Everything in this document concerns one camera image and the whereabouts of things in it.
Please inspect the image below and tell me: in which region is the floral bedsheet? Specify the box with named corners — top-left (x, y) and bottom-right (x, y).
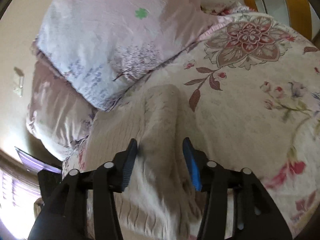
top-left (61, 2), bottom-right (320, 240)

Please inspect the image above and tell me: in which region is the light blue floral pillow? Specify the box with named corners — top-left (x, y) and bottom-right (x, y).
top-left (32, 0), bottom-right (227, 112)

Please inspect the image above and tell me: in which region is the white wall switch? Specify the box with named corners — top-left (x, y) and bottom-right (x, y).
top-left (14, 77), bottom-right (26, 97)

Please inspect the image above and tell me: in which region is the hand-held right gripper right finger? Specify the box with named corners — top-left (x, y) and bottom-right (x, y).
top-left (182, 137), bottom-right (293, 240)

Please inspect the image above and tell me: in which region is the beige cable-knit sweater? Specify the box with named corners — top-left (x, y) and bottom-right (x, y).
top-left (84, 84), bottom-right (209, 240)

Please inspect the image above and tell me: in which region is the window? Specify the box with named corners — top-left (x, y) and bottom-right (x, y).
top-left (0, 146), bottom-right (63, 240)

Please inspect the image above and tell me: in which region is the wooden wardrobe with glass doors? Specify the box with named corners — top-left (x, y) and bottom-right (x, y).
top-left (234, 0), bottom-right (320, 42)

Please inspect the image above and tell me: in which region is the pink floral pillow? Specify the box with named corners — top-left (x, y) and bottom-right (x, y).
top-left (26, 60), bottom-right (98, 162)

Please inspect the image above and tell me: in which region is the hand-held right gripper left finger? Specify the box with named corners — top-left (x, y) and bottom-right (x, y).
top-left (27, 139), bottom-right (139, 240)

